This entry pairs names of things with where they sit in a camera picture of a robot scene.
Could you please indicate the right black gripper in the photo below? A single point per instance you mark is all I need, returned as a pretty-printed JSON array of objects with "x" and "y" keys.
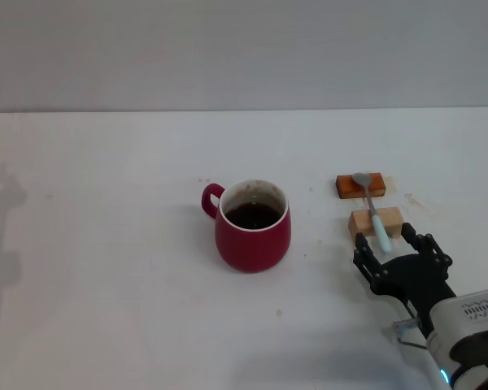
[{"x": 415, "y": 280}]

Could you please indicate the red ceramic coffee cup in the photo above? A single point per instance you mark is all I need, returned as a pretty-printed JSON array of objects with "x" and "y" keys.
[{"x": 252, "y": 248}]

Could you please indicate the light wooden arch block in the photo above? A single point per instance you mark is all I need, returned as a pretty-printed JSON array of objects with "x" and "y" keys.
[{"x": 360, "y": 223}]

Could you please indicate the orange-brown wooden block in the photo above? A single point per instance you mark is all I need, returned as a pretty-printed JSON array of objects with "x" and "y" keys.
[{"x": 349, "y": 190}]

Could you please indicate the right wrist camera housing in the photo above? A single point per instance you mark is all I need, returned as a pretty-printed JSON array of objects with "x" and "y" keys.
[{"x": 451, "y": 313}]

